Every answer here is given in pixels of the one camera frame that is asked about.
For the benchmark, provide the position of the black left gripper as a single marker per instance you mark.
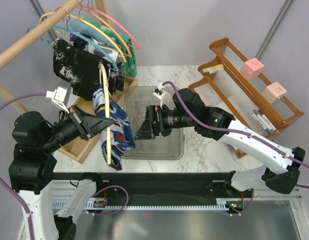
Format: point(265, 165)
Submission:
point(89, 124)

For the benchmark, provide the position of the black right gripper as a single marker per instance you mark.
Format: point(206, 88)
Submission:
point(153, 113)

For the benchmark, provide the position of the blue white patterned trousers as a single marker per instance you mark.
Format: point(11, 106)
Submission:
point(121, 137)

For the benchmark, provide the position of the cream plastic hanger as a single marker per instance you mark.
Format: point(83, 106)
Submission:
point(103, 80)

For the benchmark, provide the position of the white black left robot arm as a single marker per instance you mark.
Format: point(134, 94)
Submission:
point(32, 169)

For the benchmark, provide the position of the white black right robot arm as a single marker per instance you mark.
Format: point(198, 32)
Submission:
point(280, 165)

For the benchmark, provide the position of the clear plastic bin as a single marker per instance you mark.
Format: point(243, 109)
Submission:
point(149, 142)

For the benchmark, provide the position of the wooden tray box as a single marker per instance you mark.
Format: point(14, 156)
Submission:
point(79, 148)

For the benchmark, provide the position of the green garment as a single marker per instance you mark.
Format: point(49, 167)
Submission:
point(127, 44)

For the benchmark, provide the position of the camouflage purple grey garment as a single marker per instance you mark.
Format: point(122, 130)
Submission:
point(93, 52)

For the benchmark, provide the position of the orange wooden rack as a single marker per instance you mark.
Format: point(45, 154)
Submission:
point(242, 96)

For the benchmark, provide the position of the pink cube power socket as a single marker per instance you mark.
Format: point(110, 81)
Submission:
point(251, 68)

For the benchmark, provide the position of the peach cube power socket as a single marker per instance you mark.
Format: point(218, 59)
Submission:
point(274, 92)

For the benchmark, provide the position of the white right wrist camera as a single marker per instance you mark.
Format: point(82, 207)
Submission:
point(163, 95)

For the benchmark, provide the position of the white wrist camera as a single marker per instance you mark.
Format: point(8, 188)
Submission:
point(163, 95)
point(59, 98)

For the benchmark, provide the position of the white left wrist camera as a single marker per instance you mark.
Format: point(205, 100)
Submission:
point(59, 98)

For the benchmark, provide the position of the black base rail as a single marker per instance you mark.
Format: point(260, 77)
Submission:
point(160, 189)

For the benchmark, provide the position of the white slotted cable duct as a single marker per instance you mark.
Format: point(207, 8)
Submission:
point(221, 205)

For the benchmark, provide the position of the orange wire hanger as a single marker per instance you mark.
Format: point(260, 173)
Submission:
point(93, 12)

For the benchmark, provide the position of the wooden clothes rail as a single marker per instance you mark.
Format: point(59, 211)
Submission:
point(18, 47)

